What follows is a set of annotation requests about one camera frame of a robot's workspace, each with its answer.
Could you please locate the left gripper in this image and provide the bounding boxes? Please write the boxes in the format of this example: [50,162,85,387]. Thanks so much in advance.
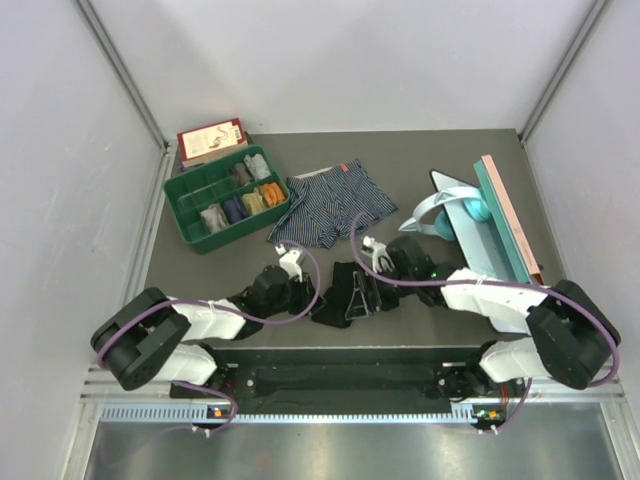
[263,270,326,317]

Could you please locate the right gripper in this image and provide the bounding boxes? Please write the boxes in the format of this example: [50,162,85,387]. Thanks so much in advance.
[347,265,417,319]

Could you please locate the black underwear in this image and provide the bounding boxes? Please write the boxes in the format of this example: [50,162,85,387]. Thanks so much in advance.
[311,262,364,329]

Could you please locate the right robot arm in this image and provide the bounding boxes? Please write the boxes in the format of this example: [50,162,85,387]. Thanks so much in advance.
[350,236,620,396]

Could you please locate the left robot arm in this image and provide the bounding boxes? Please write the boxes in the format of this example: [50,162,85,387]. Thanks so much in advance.
[90,266,325,397]

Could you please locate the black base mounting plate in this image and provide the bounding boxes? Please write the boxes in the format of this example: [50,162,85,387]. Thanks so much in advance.
[169,349,531,404]

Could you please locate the mustard rolled sock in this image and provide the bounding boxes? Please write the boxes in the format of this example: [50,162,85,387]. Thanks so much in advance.
[242,192,267,216]

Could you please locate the navy rolled sock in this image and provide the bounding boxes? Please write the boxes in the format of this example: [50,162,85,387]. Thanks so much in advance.
[222,196,249,224]

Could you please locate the beige rolled sock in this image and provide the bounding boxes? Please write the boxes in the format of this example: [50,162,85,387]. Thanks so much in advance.
[200,203,229,234]

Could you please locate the striped blue boxer shorts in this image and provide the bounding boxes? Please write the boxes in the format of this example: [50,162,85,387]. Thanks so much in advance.
[268,159,397,249]

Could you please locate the orange rolled sock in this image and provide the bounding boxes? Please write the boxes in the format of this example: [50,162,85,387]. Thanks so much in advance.
[260,182,286,207]

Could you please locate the brown rolled sock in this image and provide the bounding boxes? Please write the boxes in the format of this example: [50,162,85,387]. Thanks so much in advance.
[229,163,254,188]

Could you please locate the grey rolled sock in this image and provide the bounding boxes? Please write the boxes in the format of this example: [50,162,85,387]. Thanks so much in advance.
[243,154,271,180]

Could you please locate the green compartment tray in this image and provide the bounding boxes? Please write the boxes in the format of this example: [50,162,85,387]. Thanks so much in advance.
[163,145,290,254]

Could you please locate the light blue tablet board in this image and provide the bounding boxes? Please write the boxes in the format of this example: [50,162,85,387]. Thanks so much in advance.
[428,170,551,334]

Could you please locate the red and cream book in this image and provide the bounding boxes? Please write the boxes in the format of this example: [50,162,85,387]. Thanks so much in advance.
[177,118,249,171]

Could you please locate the teal and pink book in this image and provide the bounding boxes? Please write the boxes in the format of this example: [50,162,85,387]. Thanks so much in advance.
[474,155,544,285]

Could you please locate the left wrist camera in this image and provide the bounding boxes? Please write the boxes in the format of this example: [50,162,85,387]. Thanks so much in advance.
[275,244,306,281]

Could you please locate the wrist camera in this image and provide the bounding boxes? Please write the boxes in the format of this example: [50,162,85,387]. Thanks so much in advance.
[361,236,395,274]
[275,244,306,281]

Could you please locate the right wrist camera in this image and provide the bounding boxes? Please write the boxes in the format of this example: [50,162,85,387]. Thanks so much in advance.
[361,236,395,274]

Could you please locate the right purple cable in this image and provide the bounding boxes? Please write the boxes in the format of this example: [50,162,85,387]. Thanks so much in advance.
[349,213,624,436]

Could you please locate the purple cable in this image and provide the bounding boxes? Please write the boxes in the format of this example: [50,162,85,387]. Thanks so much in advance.
[349,213,624,436]
[97,240,324,436]

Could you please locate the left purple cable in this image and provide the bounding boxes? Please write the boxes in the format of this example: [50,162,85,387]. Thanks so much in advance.
[97,240,324,436]

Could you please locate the white slotted cable duct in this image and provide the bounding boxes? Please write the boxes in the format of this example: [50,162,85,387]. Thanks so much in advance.
[99,402,501,425]

